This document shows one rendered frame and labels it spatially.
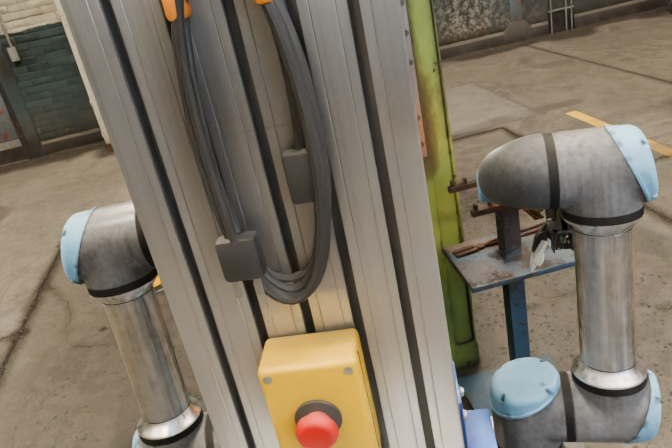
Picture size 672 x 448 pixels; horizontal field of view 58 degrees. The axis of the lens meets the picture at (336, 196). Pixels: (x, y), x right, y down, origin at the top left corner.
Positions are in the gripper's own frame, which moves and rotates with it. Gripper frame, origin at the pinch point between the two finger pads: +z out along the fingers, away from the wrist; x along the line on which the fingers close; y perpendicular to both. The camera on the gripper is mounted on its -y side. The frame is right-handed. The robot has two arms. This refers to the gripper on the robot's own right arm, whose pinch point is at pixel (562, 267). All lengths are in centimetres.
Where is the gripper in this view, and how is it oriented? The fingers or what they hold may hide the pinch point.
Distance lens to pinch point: 161.5
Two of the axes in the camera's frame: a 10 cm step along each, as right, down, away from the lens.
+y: -0.5, 4.1, -9.1
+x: 9.8, -1.5, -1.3
